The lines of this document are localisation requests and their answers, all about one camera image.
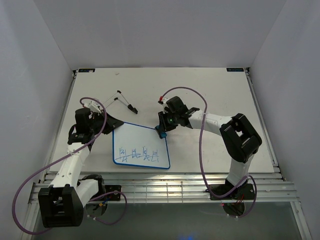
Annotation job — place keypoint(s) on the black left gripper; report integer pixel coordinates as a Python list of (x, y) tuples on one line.
[(111, 123)]

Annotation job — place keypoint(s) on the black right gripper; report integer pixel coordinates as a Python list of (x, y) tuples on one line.
[(162, 119)]

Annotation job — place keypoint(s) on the blue bone-shaped whiteboard eraser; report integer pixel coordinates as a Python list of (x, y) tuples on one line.
[(160, 131)]

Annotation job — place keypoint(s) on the blue-framed whiteboard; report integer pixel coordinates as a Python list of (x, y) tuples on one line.
[(135, 145)]

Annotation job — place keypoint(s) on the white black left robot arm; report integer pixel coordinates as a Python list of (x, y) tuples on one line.
[(62, 203)]

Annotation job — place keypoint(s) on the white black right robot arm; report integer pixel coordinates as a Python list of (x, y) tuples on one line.
[(240, 138)]

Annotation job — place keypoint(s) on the dark corner label left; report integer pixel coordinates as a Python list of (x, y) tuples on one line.
[(86, 70)]

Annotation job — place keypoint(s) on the dark corner label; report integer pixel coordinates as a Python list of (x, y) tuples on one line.
[(86, 70), (234, 69)]

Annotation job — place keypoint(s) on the dark corner label right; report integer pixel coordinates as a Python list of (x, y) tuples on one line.
[(234, 69)]

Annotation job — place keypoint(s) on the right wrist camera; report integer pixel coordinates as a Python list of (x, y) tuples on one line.
[(163, 102)]

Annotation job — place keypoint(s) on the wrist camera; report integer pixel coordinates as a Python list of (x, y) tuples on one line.
[(93, 106), (163, 102)]

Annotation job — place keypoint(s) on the wire whiteboard stand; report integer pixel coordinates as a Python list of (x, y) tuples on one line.
[(118, 96)]

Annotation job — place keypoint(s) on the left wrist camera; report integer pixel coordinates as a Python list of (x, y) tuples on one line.
[(93, 106)]

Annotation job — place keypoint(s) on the aluminium front frame rails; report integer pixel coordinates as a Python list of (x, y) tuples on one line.
[(145, 188)]

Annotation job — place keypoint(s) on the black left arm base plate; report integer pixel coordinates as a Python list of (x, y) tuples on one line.
[(114, 196)]

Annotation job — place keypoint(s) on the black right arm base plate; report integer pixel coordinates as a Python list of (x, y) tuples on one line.
[(243, 192)]

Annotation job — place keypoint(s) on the aluminium table edge rail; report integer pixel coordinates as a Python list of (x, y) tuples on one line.
[(267, 139)]

